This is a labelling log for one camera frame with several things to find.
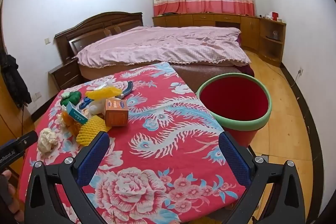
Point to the small red box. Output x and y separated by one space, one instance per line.
275 16

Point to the pink checked blanket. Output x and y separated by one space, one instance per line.
162 47

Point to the long wooden cabinet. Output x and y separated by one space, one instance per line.
204 20

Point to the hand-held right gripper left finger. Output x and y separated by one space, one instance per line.
94 158

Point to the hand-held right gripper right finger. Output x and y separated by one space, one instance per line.
233 158

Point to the teal and white small box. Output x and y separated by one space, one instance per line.
77 113

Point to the wooden corner shelf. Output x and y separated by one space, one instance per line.
271 45

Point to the blue fidget spinner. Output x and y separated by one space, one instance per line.
85 103

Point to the dark wooden headboard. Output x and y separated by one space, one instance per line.
86 29

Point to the yellow foam fruit net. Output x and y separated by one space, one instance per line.
90 133

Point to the yellow corn toy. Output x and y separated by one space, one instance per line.
102 94

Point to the wooden wardrobe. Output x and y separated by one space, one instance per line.
10 124

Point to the white wall socket with plug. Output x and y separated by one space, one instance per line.
300 71

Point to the red floral tablecloth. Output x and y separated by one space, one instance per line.
162 140

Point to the glass jar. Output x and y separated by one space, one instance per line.
276 34

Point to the bed with brown sheet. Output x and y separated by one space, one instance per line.
194 71

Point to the cream crumpled paper ball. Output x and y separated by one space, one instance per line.
47 140

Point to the person's left hand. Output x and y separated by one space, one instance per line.
15 203

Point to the dark wooden nightstand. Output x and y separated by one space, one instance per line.
65 74

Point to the black hanging jacket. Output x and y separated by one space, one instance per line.
13 79

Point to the low white wall socket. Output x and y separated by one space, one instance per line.
38 96

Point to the orange cardboard box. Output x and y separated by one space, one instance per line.
116 115

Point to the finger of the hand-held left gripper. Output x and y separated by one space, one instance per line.
21 144

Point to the green toy pepper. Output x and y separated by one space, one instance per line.
71 99

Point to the red bin with green rim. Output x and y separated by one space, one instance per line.
233 100

